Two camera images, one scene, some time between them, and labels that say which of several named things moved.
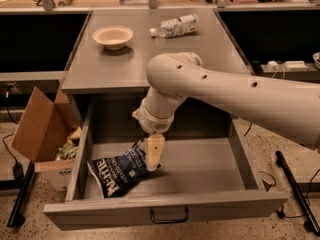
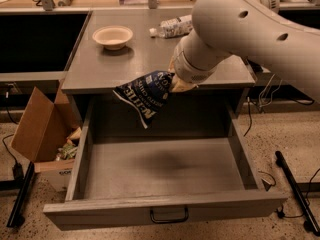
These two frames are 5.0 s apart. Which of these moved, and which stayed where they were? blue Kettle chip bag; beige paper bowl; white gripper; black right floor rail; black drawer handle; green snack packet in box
Moved: blue Kettle chip bag; white gripper
Stayed: green snack packet in box; black drawer handle; black right floor rail; beige paper bowl
